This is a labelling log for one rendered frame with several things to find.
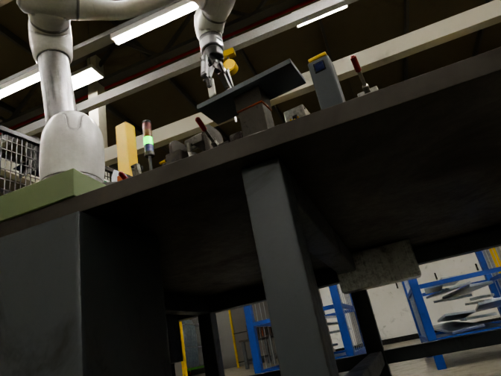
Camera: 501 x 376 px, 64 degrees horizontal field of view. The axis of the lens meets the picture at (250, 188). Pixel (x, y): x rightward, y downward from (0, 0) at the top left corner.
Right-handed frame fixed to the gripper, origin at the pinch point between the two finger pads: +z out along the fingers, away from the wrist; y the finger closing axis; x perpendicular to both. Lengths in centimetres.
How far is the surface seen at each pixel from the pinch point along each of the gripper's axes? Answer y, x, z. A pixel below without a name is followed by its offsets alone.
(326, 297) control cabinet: 732, 366, 2
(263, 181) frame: -39, -36, 58
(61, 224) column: -58, 3, 56
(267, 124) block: 1.1, -15.5, 20.3
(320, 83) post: 4.7, -35.5, 15.0
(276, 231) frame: -39, -36, 68
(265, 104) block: 3.0, -15.3, 11.8
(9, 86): 38, 288, -202
